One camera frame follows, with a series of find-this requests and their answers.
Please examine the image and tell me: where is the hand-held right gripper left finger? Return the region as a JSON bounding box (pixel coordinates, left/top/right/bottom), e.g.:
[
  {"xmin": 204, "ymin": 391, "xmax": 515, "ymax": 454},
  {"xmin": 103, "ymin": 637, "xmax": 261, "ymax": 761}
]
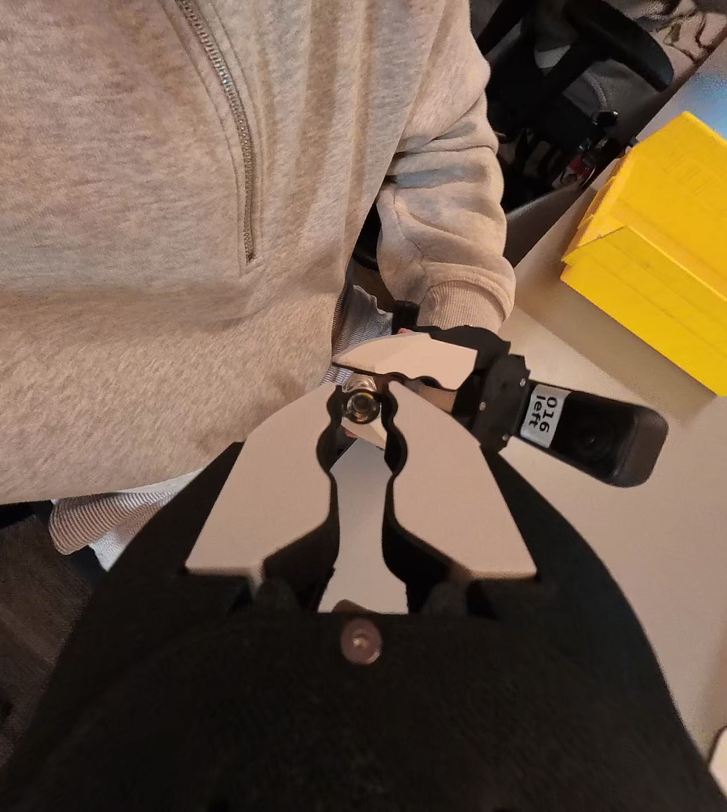
[{"xmin": 185, "ymin": 384, "xmax": 342, "ymax": 581}]

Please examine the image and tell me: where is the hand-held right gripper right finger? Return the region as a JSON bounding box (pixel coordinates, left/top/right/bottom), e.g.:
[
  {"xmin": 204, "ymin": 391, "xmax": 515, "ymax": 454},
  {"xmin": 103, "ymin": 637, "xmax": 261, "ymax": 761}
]
[{"xmin": 381, "ymin": 381, "xmax": 538, "ymax": 581}]

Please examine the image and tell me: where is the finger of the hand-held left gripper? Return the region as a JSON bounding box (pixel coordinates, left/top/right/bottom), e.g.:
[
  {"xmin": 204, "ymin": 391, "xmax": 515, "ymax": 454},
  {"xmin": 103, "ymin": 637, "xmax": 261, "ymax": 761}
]
[
  {"xmin": 332, "ymin": 333, "xmax": 476, "ymax": 392},
  {"xmin": 340, "ymin": 379, "xmax": 461, "ymax": 451}
]

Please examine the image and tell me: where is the silver steel bolt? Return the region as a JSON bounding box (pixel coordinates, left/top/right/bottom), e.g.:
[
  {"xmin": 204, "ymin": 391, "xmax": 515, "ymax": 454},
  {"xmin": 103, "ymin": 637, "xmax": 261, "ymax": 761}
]
[{"xmin": 341, "ymin": 388, "xmax": 382, "ymax": 426}]

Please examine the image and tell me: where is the steel hex bolt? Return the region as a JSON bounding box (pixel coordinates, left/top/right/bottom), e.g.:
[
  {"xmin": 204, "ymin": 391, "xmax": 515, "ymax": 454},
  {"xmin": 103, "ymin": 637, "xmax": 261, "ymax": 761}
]
[{"xmin": 341, "ymin": 374, "xmax": 377, "ymax": 416}]

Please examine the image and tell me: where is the divided yellow plastic bin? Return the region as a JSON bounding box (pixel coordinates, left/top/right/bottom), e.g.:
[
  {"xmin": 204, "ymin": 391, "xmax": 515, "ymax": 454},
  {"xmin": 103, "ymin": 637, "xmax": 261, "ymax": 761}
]
[{"xmin": 560, "ymin": 111, "xmax": 727, "ymax": 397}]

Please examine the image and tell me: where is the person's left forearm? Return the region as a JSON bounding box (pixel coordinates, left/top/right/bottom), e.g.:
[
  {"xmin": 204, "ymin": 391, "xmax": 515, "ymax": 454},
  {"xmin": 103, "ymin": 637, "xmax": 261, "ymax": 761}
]
[{"xmin": 376, "ymin": 63, "xmax": 517, "ymax": 334}]

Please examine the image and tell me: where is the grey desk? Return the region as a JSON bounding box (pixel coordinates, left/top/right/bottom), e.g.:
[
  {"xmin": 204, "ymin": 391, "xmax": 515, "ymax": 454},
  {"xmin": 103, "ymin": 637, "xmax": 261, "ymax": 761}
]
[{"xmin": 319, "ymin": 13, "xmax": 727, "ymax": 762}]

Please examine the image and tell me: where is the striped blue shirt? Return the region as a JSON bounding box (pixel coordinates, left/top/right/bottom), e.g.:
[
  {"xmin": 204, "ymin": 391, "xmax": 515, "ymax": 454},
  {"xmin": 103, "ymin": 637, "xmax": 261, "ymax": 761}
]
[{"xmin": 49, "ymin": 279, "xmax": 396, "ymax": 568}]

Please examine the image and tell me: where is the black office chair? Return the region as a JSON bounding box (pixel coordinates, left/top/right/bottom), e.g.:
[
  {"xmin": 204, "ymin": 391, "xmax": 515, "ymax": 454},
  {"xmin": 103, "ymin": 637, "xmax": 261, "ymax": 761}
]
[{"xmin": 471, "ymin": 0, "xmax": 675, "ymax": 213}]

